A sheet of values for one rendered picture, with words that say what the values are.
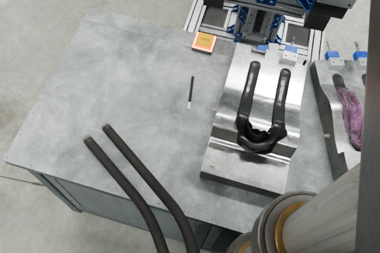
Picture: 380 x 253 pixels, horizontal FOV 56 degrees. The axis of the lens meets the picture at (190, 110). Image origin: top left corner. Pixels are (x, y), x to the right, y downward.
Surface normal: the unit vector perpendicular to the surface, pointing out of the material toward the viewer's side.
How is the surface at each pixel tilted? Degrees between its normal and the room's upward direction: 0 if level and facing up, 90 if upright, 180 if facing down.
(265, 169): 0
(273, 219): 0
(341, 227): 90
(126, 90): 0
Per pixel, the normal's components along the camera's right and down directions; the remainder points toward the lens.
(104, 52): 0.04, -0.47
